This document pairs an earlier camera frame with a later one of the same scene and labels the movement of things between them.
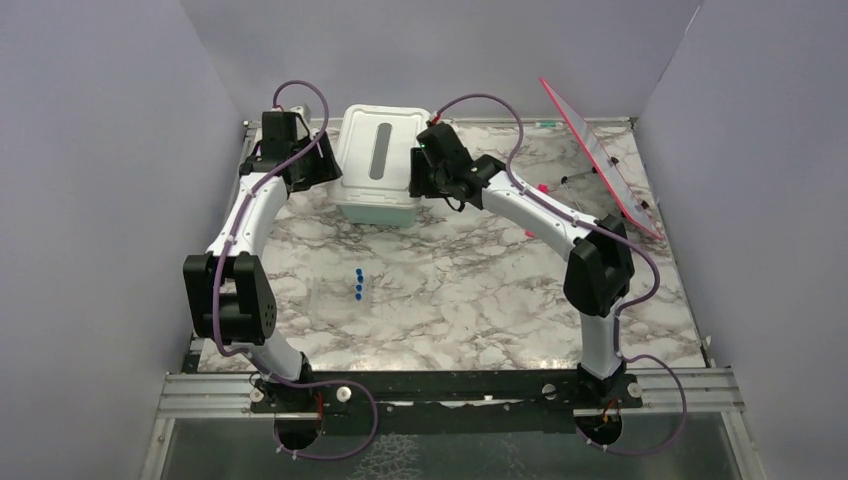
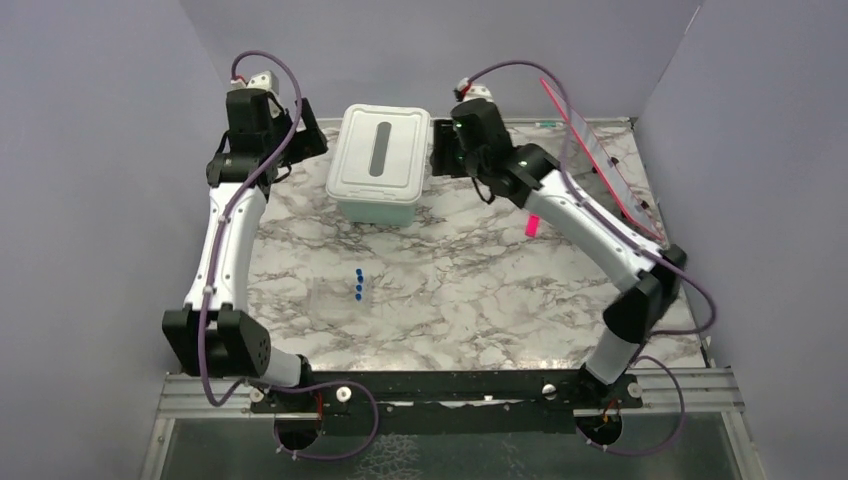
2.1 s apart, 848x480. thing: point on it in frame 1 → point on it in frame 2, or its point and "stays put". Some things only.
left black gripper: [325, 169] → [306, 142]
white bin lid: [373, 154] stays put
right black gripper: [418, 186] → [444, 138]
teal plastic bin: [386, 216] stays put
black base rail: [442, 402] stays put
